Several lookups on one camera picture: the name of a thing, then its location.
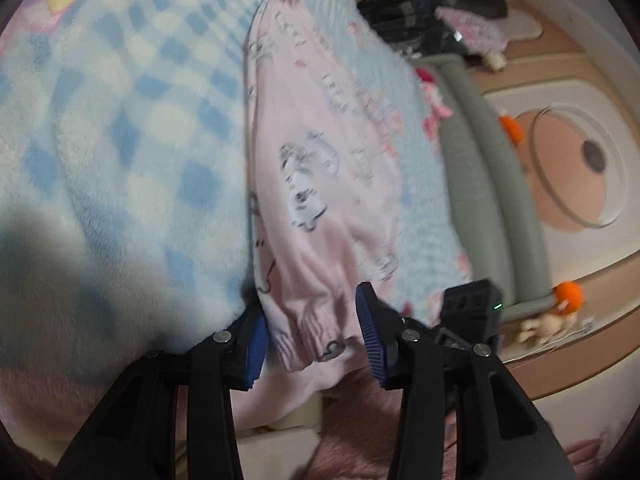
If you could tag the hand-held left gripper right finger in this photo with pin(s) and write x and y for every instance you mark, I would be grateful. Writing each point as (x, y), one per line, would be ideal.
(370, 331)

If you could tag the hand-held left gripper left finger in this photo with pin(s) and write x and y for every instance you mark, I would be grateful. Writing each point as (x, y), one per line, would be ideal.
(256, 346)

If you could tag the pink printed pajama pants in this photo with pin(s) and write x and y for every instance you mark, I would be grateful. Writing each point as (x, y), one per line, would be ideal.
(310, 200)

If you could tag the beige plush doll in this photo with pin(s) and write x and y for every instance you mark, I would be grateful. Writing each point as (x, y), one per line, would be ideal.
(542, 327)

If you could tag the white storage box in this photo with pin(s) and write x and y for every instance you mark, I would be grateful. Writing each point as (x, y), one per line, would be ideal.
(280, 440)

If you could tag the red and pink plush toy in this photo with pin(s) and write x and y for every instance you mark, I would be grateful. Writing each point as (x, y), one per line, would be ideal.
(432, 95)

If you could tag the peach and white rug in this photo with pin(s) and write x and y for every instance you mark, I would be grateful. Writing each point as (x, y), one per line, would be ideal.
(617, 125)

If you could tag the small beige plush toy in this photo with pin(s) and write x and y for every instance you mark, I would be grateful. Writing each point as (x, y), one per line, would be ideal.
(495, 60)

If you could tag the blue checkered printed blanket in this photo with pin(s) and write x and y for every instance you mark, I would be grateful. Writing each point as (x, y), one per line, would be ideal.
(125, 135)

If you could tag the pink frilly cloth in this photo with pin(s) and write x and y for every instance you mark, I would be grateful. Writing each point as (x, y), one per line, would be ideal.
(475, 27)

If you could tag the small white mat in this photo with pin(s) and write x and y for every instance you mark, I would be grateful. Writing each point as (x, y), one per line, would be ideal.
(522, 22)

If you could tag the grey padded bed frame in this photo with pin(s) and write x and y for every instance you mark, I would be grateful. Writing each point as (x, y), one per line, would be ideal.
(495, 200)

